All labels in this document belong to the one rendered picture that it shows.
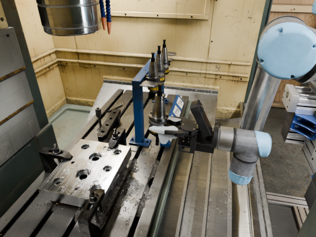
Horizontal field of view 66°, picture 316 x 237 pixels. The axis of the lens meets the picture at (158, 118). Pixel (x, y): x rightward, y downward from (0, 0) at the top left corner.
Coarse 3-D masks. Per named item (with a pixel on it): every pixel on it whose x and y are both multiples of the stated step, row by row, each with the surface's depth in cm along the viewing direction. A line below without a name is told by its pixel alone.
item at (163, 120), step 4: (152, 116) 75; (168, 116) 76; (152, 120) 74; (156, 120) 74; (160, 120) 74; (164, 120) 74; (152, 124) 75; (156, 124) 74; (160, 124) 74; (164, 124) 75
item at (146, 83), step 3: (144, 81) 102; (147, 81) 102; (150, 81) 102; (153, 81) 102; (141, 84) 99; (144, 84) 99; (147, 84) 99; (150, 84) 99; (153, 84) 99; (156, 84) 99
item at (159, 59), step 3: (156, 54) 110; (159, 54) 109; (156, 57) 110; (159, 57) 109; (162, 57) 111; (156, 60) 110; (159, 60) 110; (162, 60) 111; (159, 63) 110; (162, 63) 111; (159, 66) 111; (162, 66) 112; (159, 69) 111
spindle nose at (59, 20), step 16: (48, 0) 58; (64, 0) 58; (80, 0) 59; (96, 0) 63; (48, 16) 60; (64, 16) 60; (80, 16) 61; (96, 16) 64; (48, 32) 63; (64, 32) 62; (80, 32) 63
